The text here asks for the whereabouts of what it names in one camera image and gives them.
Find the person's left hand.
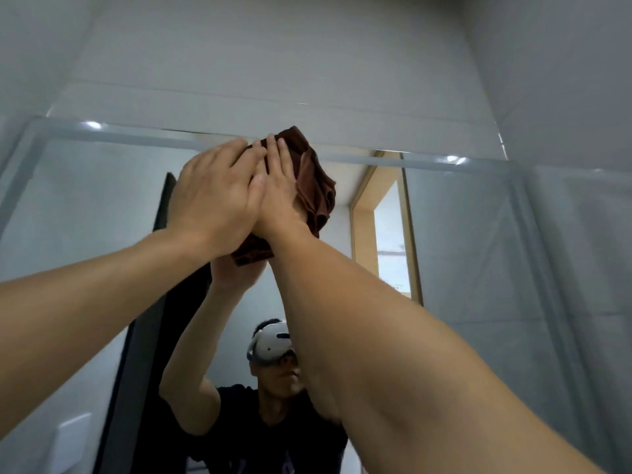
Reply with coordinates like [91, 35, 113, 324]
[167, 138, 268, 260]

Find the person's right hand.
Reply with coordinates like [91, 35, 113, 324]
[251, 134, 313, 243]

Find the wall mirror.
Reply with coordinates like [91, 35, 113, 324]
[0, 117, 632, 474]

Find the brown microfibre cloth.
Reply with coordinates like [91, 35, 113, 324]
[230, 125, 338, 267]

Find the person's left forearm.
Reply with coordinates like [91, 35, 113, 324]
[0, 229, 219, 442]

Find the person's right forearm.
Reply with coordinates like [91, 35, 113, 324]
[266, 226, 606, 474]

